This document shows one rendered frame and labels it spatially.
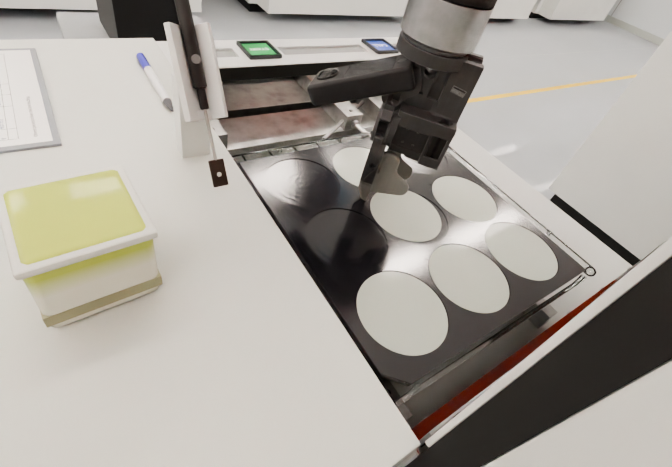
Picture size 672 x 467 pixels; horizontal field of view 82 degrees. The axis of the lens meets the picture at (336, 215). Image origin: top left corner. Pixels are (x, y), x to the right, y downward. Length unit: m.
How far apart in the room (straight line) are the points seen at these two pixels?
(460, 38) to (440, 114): 0.08
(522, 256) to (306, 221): 0.29
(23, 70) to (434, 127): 0.47
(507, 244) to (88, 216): 0.48
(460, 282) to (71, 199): 0.39
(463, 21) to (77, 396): 0.39
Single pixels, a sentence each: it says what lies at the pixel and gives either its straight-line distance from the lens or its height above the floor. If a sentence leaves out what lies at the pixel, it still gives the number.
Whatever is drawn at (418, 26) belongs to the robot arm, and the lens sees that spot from 0.39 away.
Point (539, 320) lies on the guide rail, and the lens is 0.61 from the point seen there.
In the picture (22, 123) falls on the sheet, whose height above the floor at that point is 0.97.
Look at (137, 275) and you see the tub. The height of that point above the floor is 0.99.
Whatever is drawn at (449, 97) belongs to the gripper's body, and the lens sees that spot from 0.42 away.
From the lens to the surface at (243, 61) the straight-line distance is 0.66.
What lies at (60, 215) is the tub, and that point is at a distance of 0.29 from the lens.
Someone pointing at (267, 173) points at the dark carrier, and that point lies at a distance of 0.53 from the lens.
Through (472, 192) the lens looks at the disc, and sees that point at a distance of 0.63.
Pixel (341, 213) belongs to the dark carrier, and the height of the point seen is 0.90.
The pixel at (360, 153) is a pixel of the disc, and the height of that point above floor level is 0.90.
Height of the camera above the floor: 1.23
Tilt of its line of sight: 43 degrees down
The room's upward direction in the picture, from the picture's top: 17 degrees clockwise
